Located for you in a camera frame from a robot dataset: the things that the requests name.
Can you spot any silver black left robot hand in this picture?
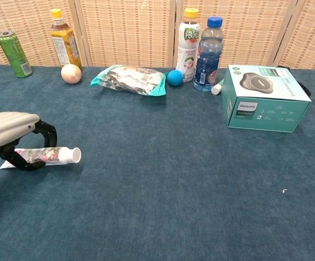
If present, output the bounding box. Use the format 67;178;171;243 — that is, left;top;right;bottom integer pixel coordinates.
0;111;58;172

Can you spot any floral white toothpaste tube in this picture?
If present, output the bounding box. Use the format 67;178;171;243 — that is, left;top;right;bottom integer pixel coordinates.
0;147;82;170

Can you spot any green drink can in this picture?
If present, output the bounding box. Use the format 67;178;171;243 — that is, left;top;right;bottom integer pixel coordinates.
0;30;34;79

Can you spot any beige onion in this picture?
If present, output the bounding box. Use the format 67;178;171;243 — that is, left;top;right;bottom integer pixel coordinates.
60;64;83;85

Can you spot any yellow tea bottle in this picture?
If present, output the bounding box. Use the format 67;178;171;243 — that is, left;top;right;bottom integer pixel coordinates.
50;8;83;72

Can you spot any teal snack bag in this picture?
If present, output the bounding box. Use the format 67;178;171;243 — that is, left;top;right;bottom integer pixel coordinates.
90;64;167;97

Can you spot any bamboo folding screen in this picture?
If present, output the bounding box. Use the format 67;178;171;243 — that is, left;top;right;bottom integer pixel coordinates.
0;0;315;70

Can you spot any blue felt table cover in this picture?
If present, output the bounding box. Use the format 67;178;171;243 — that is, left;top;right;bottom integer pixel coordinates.
0;65;315;261

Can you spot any small blue ball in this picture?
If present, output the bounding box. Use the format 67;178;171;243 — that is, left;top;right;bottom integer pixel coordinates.
167;69;184;87

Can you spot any white yellow-capped drink bottle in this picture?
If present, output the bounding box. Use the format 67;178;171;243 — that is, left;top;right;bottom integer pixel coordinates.
175;8;201;83

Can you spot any blue-capped water bottle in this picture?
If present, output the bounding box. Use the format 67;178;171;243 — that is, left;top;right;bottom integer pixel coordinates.
193;16;224;92

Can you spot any small white tube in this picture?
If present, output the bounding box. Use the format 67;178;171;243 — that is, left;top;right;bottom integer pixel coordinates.
211;78;225;95

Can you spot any teal Philips speaker box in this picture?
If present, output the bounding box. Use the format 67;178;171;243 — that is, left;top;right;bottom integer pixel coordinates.
220;64;312;133

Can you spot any black strap object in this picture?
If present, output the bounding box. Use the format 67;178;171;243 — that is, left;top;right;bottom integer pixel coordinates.
276;65;312;97

